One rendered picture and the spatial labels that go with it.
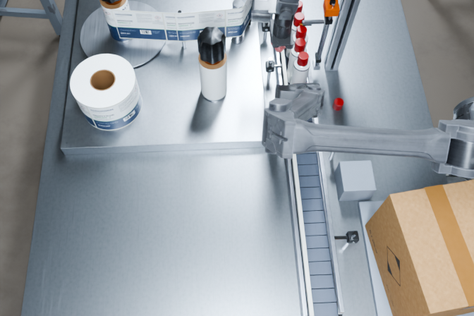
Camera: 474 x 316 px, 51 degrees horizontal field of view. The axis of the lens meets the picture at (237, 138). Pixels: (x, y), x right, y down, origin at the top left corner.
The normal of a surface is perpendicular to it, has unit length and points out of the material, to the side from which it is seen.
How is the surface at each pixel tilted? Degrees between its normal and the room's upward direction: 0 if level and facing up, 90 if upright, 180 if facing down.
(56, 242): 0
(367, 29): 0
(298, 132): 42
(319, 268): 0
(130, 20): 90
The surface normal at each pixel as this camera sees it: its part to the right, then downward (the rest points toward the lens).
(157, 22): -0.06, 0.89
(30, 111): 0.01, -0.45
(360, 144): 0.00, 0.25
